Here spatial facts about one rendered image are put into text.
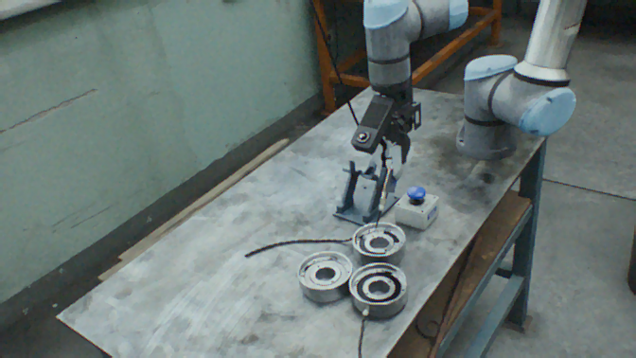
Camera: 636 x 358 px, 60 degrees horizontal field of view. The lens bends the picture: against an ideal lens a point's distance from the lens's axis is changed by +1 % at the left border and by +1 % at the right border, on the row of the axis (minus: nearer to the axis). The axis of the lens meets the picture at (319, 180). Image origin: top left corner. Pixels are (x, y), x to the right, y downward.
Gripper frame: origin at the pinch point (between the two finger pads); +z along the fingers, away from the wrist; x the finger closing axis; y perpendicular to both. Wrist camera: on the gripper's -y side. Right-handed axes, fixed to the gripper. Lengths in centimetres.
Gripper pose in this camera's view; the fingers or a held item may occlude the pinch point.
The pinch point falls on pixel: (389, 174)
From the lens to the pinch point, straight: 111.7
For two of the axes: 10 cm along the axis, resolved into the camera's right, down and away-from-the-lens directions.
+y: 6.2, -4.9, 6.1
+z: 1.3, 8.3, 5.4
